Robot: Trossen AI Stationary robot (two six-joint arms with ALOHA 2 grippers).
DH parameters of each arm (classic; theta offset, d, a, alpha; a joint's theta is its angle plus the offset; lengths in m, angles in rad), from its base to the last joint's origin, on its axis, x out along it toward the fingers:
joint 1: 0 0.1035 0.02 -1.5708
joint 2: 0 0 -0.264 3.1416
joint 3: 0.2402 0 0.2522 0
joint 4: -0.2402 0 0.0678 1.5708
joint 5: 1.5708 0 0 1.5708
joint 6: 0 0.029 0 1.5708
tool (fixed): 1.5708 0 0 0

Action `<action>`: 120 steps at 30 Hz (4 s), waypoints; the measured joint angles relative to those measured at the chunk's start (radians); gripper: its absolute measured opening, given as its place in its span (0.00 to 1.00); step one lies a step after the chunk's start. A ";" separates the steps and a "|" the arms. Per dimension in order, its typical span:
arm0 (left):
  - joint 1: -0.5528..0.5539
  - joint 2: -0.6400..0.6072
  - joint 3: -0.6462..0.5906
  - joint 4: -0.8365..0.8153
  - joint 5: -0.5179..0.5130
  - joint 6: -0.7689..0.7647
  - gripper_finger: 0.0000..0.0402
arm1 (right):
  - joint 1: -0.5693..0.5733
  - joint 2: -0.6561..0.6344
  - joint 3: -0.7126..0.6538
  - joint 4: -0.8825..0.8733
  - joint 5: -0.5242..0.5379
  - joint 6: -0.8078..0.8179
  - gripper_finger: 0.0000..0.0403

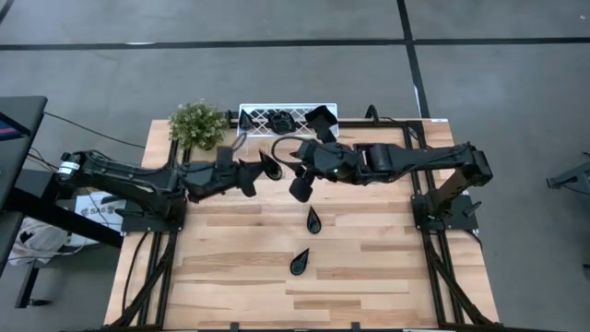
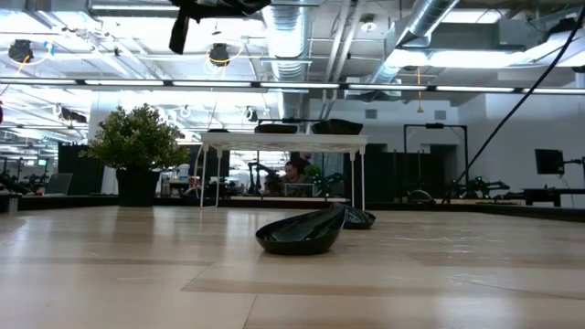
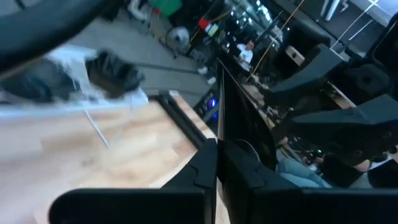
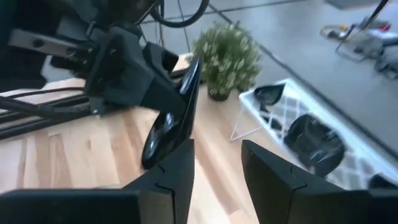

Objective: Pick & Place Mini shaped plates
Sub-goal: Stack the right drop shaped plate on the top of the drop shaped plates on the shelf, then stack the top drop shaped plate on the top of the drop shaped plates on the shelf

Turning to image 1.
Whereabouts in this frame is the black oval mini plate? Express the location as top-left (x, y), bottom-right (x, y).
top-left (265, 109), bottom-right (298, 136)

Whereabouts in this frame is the black desk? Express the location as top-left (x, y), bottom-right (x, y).
top-left (0, 95), bottom-right (125, 310)

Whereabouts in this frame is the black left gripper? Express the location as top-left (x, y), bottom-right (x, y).
top-left (186, 160), bottom-right (268, 203)

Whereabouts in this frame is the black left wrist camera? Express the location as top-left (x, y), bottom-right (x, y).
top-left (216, 146), bottom-right (235, 170)

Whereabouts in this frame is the green potted plant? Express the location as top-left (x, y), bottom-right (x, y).
top-left (168, 98), bottom-right (230, 152)

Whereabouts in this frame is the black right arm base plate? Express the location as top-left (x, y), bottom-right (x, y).
top-left (411, 193), bottom-right (479, 232)

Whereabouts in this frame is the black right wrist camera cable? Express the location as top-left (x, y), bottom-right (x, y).
top-left (270, 135), bottom-right (319, 179)

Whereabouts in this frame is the black square mini plate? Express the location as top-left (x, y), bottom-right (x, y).
top-left (303, 104), bottom-right (339, 133)

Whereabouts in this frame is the white plastic bag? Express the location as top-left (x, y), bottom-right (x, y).
top-left (7, 216), bottom-right (70, 267)

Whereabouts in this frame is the white lattice wire rack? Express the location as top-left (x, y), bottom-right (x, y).
top-left (236, 102), bottom-right (340, 156)

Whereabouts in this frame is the white printed cardboard box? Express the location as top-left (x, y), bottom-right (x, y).
top-left (68, 191), bottom-right (125, 248)

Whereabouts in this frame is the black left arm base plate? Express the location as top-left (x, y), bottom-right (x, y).
top-left (120, 202), bottom-right (186, 233)

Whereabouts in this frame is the lit display screen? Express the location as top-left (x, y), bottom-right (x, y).
top-left (0, 113), bottom-right (25, 142)

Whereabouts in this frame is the black left base cable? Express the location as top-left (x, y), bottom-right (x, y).
top-left (120, 230), bottom-right (151, 319)

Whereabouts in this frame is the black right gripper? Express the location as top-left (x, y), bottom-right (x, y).
top-left (289, 126), bottom-right (363, 204)

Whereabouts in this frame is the grey tripod stand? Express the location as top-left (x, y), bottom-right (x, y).
top-left (546, 151), bottom-right (590, 204)

